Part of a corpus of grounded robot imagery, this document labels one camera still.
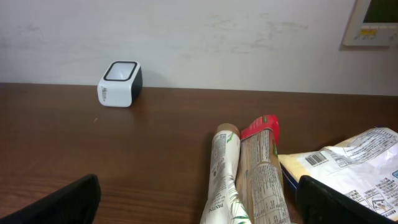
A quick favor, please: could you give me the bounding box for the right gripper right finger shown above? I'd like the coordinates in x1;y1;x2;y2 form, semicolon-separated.
295;175;395;224

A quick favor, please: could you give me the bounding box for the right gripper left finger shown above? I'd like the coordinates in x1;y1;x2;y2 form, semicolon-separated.
1;174;101;224

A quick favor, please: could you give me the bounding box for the yellow snack bag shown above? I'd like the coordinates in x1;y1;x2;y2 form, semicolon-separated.
279;128;397;221

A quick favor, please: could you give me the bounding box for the orange spaghetti packet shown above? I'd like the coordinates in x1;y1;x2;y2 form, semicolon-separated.
236;115;290;224

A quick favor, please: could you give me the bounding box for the white cream tube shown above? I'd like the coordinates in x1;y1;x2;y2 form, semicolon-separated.
200;123;251;224

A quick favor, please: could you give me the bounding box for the white barcode scanner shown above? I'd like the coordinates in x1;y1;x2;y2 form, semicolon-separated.
97;61;143;108

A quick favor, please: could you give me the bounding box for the beige wall panel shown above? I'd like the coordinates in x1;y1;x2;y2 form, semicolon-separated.
342;0;397;47

